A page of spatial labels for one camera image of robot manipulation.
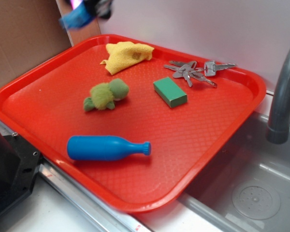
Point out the green rectangular block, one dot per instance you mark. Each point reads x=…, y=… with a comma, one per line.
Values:
x=170, y=92

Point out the blue plastic bottle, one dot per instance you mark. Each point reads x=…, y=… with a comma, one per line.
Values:
x=104, y=148

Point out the grey sink basin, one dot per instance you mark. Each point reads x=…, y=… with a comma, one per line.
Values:
x=246, y=185

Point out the yellow cloth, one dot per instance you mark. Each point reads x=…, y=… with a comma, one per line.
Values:
x=123, y=55

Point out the brown cardboard panel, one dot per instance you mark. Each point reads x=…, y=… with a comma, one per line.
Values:
x=30, y=34

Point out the blue sponge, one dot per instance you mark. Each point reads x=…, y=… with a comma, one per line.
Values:
x=76, y=19

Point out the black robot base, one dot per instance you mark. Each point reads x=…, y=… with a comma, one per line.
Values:
x=19, y=165

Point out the bunch of silver keys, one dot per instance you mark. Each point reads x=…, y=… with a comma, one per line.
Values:
x=189, y=71

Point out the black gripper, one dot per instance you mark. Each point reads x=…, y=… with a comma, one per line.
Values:
x=99, y=8

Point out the green plush turtle toy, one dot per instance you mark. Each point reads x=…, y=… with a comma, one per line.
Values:
x=104, y=95

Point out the grey faucet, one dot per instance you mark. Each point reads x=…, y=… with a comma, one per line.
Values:
x=279, y=118

